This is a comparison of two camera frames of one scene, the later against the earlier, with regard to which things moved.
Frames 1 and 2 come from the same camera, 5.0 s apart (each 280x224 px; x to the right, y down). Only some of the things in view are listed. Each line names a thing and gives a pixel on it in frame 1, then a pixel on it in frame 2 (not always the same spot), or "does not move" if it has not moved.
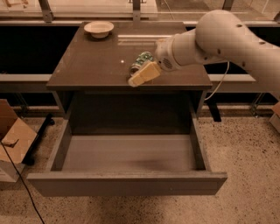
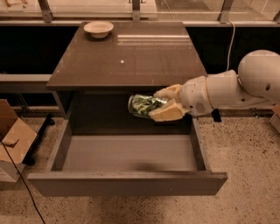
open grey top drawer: [128, 164] does not move
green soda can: [143, 58] → [142, 106]
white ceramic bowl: [99, 29] does not move
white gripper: [164, 55] → [193, 94]
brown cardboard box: [17, 138] does not move
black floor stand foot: [30, 157] does not move
